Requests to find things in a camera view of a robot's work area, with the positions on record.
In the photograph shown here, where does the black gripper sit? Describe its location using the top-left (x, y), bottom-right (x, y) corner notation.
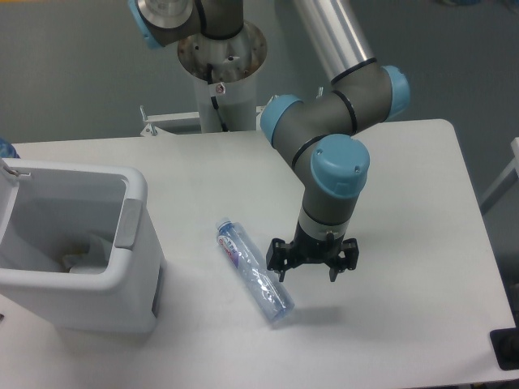
top-left (266, 224), bottom-right (359, 282)

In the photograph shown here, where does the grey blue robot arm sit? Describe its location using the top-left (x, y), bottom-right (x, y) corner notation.
top-left (129, 1), bottom-right (410, 280)

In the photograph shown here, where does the white open trash can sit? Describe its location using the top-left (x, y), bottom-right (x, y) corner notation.
top-left (1, 158), bottom-right (165, 333)

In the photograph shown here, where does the clear plastic water bottle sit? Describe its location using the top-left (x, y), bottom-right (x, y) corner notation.
top-left (216, 218), bottom-right (294, 323)

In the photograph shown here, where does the black device at table corner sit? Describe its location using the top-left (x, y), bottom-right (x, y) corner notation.
top-left (490, 327), bottom-right (518, 371)

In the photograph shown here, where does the blue object at left edge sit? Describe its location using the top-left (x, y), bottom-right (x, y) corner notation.
top-left (0, 138), bottom-right (20, 159)

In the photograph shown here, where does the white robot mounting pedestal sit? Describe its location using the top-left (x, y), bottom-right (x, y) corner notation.
top-left (140, 21), bottom-right (268, 136)

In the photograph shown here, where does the white frame at right edge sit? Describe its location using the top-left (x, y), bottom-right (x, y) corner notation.
top-left (479, 137), bottom-right (518, 215)

